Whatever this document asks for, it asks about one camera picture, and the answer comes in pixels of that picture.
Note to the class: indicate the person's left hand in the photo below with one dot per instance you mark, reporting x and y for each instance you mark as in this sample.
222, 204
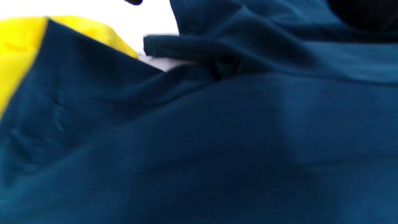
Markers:
367, 12

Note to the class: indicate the dark teal shorts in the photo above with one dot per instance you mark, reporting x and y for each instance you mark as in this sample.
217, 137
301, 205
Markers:
217, 140

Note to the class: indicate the yellow cap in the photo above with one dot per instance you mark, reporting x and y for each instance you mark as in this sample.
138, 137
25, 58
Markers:
18, 49

